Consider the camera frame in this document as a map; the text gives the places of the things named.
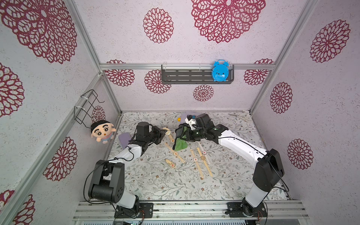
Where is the blue alarm clock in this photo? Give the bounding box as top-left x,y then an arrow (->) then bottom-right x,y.
211,60 -> 229,82

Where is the beige watch long right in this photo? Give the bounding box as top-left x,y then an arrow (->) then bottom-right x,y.
197,147 -> 213,177

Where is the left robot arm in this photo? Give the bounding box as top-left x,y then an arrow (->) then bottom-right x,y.
84,122 -> 168,214

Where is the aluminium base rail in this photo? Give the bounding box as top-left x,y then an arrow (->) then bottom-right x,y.
72,200 -> 310,221

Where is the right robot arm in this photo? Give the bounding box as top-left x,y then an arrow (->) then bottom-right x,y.
177,113 -> 285,209

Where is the green cleaning cloth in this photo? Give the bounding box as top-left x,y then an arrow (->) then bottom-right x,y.
172,125 -> 188,152

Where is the beige watch long centre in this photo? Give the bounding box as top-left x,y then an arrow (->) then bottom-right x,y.
190,149 -> 204,180

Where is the black wire rack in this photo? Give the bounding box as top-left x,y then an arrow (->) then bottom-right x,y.
73,89 -> 104,129

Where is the grey wall shelf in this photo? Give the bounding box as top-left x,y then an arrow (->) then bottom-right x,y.
161,65 -> 234,84

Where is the cartoon boy plush doll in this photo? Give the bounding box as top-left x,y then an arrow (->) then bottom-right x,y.
90,120 -> 117,144

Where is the beige watch short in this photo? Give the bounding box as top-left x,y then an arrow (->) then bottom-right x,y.
162,127 -> 171,135

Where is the beige watch folded top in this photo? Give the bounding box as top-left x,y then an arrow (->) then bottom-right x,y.
168,134 -> 175,143

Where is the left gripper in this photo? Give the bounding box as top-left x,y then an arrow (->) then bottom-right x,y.
146,126 -> 167,145

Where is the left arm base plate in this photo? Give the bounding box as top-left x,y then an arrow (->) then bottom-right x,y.
114,202 -> 154,219

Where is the beige watch lower left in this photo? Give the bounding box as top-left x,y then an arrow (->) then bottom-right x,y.
165,159 -> 176,169

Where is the purple pad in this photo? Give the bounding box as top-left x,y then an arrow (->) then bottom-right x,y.
118,133 -> 132,150

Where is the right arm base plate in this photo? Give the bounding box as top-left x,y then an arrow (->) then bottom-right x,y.
225,202 -> 268,218

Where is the purple tissue box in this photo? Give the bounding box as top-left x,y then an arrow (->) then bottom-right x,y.
177,112 -> 200,123

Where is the beige watch long diagonal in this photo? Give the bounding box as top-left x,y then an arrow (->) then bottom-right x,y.
165,142 -> 186,165

